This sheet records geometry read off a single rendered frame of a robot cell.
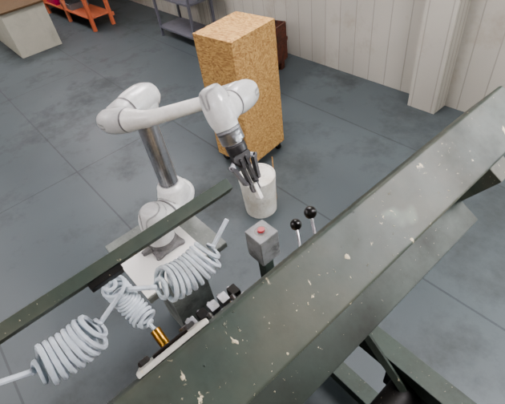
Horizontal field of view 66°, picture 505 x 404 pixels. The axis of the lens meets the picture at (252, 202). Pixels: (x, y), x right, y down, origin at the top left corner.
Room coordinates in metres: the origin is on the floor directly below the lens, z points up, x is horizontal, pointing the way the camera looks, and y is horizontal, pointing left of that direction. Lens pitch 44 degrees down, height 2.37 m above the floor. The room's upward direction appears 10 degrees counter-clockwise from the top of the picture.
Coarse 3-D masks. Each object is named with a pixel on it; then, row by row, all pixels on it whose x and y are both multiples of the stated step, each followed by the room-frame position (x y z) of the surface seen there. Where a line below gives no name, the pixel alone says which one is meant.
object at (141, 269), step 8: (176, 232) 1.52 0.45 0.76; (184, 232) 1.51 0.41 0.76; (192, 240) 1.44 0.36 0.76; (144, 248) 1.44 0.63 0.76; (176, 248) 1.40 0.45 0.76; (184, 248) 1.39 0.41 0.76; (136, 256) 1.40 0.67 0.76; (152, 256) 1.38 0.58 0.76; (168, 256) 1.36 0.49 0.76; (176, 256) 1.35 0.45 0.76; (128, 264) 1.36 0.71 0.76; (136, 264) 1.35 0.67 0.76; (144, 264) 1.34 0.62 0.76; (152, 264) 1.33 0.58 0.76; (160, 264) 1.32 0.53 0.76; (128, 272) 1.30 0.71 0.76; (136, 272) 1.29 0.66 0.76; (144, 272) 1.28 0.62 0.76; (152, 272) 1.27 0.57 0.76; (136, 280) 1.24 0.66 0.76; (144, 280) 1.23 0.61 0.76; (152, 280) 1.22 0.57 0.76; (160, 288) 1.17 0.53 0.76
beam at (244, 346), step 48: (432, 144) 0.51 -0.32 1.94; (480, 144) 0.52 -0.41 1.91; (384, 192) 0.42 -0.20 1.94; (432, 192) 0.43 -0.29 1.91; (336, 240) 0.34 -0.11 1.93; (384, 240) 0.35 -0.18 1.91; (288, 288) 0.28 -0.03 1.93; (336, 288) 0.29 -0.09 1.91; (192, 336) 0.24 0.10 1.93; (240, 336) 0.23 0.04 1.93; (288, 336) 0.23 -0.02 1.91; (144, 384) 0.19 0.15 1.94; (192, 384) 0.18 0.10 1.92; (240, 384) 0.18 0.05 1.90
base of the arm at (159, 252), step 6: (174, 240) 1.43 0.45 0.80; (180, 240) 1.44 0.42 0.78; (150, 246) 1.41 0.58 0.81; (168, 246) 1.40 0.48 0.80; (174, 246) 1.41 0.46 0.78; (144, 252) 1.39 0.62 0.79; (150, 252) 1.40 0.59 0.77; (156, 252) 1.38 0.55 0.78; (162, 252) 1.37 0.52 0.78; (168, 252) 1.38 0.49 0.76; (156, 258) 1.35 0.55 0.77; (162, 258) 1.35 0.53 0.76
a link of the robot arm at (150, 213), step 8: (144, 208) 1.47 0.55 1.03; (152, 208) 1.46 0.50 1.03; (160, 208) 1.46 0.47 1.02; (168, 208) 1.50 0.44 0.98; (144, 216) 1.42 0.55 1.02; (152, 216) 1.42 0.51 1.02; (160, 216) 1.42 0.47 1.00; (144, 224) 1.40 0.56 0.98; (168, 232) 1.41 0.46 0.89; (160, 240) 1.38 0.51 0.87; (168, 240) 1.40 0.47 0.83
